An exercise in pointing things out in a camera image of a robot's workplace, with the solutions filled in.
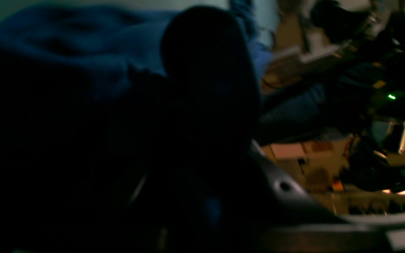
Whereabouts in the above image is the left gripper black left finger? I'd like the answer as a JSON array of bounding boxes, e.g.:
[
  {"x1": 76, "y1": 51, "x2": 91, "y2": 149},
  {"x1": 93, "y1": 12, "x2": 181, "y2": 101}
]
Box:
[{"x1": 0, "y1": 41, "x2": 161, "y2": 253}]

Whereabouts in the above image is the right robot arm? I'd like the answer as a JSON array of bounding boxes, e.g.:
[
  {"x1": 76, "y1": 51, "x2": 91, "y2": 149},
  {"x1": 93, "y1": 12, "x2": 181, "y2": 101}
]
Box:
[{"x1": 254, "y1": 0, "x2": 405, "y2": 194}]

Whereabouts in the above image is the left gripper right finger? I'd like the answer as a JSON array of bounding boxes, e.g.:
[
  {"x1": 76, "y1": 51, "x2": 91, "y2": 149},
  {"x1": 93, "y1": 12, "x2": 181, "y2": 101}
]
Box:
[{"x1": 150, "y1": 6, "x2": 392, "y2": 253}]

